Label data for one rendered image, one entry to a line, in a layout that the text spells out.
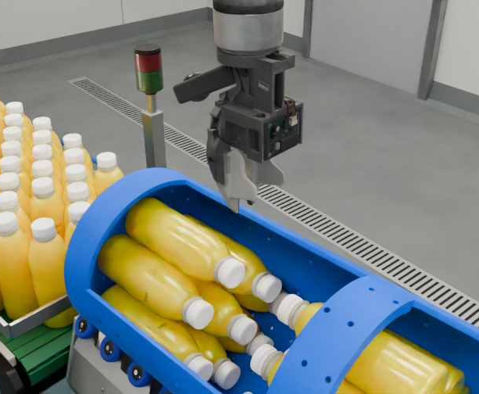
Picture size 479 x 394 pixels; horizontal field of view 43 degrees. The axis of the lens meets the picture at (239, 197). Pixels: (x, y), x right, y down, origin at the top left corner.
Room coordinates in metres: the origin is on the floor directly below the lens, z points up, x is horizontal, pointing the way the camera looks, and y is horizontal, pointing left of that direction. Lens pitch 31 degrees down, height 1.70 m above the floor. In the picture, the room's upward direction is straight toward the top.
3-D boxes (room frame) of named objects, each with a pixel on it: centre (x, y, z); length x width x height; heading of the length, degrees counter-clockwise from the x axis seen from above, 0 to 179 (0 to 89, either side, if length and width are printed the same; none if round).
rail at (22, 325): (0.91, 0.25, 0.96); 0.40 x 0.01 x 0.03; 136
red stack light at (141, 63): (1.38, 0.21, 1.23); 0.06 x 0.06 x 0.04
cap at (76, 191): (1.00, 0.31, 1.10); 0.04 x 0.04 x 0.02
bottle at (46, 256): (0.88, 0.34, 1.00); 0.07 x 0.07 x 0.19
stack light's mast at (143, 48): (1.38, 0.21, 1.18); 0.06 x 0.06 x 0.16
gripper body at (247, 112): (0.65, -0.02, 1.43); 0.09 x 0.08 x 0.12; 46
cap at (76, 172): (1.07, 0.33, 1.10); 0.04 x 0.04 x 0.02
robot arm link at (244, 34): (0.66, -0.01, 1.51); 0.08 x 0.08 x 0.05
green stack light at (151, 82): (1.38, 0.21, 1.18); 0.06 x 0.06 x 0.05
